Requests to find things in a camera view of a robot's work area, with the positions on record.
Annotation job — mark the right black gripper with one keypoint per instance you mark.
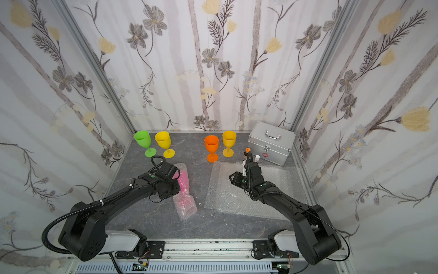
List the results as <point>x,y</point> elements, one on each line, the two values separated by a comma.
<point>251,165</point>

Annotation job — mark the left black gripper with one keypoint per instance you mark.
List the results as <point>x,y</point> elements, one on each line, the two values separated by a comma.
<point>173,185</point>

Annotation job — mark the pink glass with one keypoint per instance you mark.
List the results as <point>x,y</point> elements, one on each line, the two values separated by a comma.
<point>184,202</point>

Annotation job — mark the amber glass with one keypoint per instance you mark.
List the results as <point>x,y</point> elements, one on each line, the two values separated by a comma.
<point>229,140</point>

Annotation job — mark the orange glass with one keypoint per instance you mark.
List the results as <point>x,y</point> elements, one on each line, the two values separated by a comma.
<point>212,145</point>

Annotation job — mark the yellow glass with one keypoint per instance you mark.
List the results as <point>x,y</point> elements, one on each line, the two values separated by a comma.
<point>164,141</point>

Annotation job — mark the green plastic wine glass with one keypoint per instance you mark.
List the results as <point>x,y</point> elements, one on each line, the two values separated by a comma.
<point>144,140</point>

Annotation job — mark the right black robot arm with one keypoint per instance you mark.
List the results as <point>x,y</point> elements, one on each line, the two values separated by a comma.
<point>315,236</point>

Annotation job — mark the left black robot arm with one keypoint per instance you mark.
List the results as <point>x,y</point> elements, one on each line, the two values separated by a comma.
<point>82,232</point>

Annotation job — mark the silver aluminium case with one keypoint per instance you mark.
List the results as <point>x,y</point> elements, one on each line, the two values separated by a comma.
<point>271,143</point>

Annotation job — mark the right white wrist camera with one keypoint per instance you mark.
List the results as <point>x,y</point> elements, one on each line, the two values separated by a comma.
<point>243,167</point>

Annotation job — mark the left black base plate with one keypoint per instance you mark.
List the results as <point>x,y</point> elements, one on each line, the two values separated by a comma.
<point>143,251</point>

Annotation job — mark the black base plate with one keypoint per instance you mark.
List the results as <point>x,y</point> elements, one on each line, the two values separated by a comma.
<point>267,249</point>
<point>143,251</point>

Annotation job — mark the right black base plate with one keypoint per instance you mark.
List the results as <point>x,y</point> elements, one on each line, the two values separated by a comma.
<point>267,249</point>

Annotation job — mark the white slotted cable duct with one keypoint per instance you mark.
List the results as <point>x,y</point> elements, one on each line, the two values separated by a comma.
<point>256,267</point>

